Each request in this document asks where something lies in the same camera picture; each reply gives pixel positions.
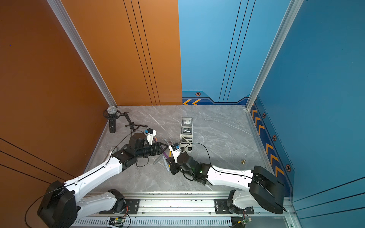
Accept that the aluminium rail frame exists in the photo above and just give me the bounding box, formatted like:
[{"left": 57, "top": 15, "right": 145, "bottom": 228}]
[{"left": 72, "top": 192, "right": 301, "bottom": 228}]

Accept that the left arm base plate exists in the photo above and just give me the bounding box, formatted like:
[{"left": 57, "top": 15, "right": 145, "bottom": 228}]
[{"left": 99, "top": 199, "right": 140, "bottom": 215}]

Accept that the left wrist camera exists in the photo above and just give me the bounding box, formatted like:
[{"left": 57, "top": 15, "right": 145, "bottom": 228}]
[{"left": 144, "top": 128, "right": 157, "bottom": 145}]

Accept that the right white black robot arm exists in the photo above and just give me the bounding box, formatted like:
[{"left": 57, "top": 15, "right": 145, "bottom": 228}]
[{"left": 167, "top": 152, "right": 286, "bottom": 214}]

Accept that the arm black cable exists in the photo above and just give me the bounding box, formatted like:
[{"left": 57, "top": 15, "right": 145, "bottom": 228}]
[
  {"left": 182, "top": 142, "right": 287, "bottom": 213},
  {"left": 24, "top": 129, "right": 169, "bottom": 226}
]

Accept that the aluminium corner post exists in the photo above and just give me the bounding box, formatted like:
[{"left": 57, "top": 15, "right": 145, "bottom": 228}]
[
  {"left": 47, "top": 0, "right": 117, "bottom": 106},
  {"left": 246, "top": 0, "right": 304, "bottom": 111}
]

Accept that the green circuit board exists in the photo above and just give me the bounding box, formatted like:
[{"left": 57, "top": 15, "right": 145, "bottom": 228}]
[
  {"left": 108, "top": 217, "right": 126, "bottom": 228},
  {"left": 236, "top": 218, "right": 252, "bottom": 228}
]

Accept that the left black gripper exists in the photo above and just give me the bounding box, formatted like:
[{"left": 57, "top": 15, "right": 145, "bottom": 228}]
[{"left": 135, "top": 141, "right": 169, "bottom": 160}]

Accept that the left green circuit board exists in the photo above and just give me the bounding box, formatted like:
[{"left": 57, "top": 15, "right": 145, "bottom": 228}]
[{"left": 108, "top": 217, "right": 126, "bottom": 228}]

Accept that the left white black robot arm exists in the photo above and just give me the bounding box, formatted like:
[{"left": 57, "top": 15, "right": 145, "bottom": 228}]
[{"left": 37, "top": 132, "right": 168, "bottom": 228}]

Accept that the left aluminium corner post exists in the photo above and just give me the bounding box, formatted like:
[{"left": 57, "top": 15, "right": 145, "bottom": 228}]
[{"left": 47, "top": 0, "right": 117, "bottom": 106}]

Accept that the right green circuit board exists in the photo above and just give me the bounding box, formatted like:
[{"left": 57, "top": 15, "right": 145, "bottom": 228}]
[{"left": 236, "top": 218, "right": 252, "bottom": 228}]

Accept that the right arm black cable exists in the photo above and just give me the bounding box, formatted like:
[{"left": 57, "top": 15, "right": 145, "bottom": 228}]
[{"left": 182, "top": 142, "right": 287, "bottom": 213}]

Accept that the clear plastic cup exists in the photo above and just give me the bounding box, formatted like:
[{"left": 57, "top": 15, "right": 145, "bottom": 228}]
[
  {"left": 181, "top": 126, "right": 193, "bottom": 135},
  {"left": 182, "top": 117, "right": 193, "bottom": 126}
]

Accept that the right aluminium corner post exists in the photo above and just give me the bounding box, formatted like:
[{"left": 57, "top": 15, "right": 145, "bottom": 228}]
[{"left": 246, "top": 0, "right": 304, "bottom": 111}]

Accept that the white toothbrush holder rack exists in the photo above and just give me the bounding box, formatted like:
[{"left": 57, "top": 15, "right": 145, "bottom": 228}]
[{"left": 180, "top": 134, "right": 193, "bottom": 152}]

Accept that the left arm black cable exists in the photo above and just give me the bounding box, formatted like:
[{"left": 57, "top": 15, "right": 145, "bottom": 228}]
[{"left": 24, "top": 129, "right": 169, "bottom": 226}]

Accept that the far clear plastic cup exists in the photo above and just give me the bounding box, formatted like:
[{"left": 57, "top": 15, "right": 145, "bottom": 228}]
[{"left": 182, "top": 117, "right": 193, "bottom": 126}]

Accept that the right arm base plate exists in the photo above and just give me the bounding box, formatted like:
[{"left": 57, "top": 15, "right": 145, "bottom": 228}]
[{"left": 214, "top": 199, "right": 255, "bottom": 215}]

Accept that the black mini tripod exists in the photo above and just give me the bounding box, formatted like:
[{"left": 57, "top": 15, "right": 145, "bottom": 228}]
[{"left": 120, "top": 112, "right": 148, "bottom": 133}]

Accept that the near clear plastic cup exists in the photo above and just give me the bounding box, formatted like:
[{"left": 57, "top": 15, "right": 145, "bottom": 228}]
[{"left": 181, "top": 126, "right": 193, "bottom": 135}]

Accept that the black microphone with mount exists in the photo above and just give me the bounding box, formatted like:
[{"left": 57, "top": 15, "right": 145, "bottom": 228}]
[{"left": 103, "top": 106, "right": 120, "bottom": 134}]

